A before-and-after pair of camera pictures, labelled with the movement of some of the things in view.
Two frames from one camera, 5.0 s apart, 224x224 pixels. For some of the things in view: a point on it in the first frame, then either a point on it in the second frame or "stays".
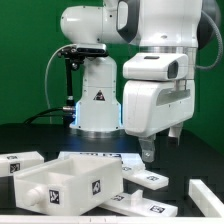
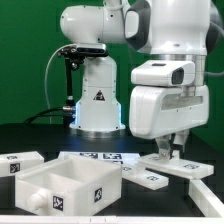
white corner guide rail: [205, 200] stays
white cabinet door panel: [135, 204] → [177, 165]
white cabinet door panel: [135, 173] stays
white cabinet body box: [71, 185] stays
